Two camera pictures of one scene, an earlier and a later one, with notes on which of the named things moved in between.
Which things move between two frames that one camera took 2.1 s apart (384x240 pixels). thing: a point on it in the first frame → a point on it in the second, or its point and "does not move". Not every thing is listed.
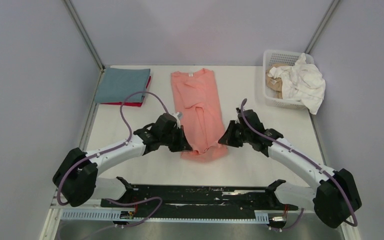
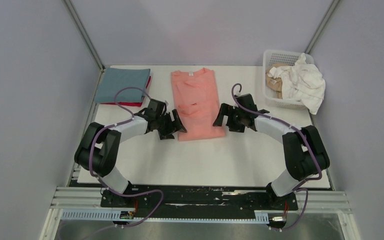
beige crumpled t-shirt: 275,83 does not move
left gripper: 182,144 → 177,123
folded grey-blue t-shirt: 116,83 does not move
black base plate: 199,199 does not move
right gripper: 227,138 → 233,127
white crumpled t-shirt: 301,82 does not move
